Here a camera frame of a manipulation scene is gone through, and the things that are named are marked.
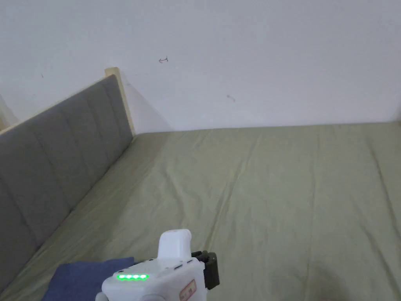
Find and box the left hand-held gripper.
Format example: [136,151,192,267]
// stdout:
[95,228,220,301]

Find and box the dark blue garment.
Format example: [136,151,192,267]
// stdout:
[41,257,136,301]

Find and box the bed with pale green sheet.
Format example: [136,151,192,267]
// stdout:
[0,121,401,301]

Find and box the grey padded headboard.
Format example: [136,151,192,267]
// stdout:
[0,67,137,283]

